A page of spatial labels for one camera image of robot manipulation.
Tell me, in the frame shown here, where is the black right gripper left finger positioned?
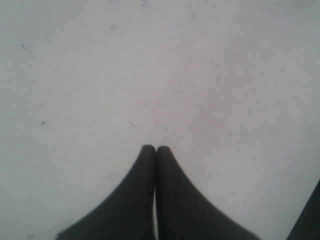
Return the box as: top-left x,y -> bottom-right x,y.
56,145 -> 156,240

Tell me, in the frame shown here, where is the dark object beside table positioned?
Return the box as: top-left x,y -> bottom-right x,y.
287,182 -> 320,240

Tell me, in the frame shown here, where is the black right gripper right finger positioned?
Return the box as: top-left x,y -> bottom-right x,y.
155,146 -> 258,240

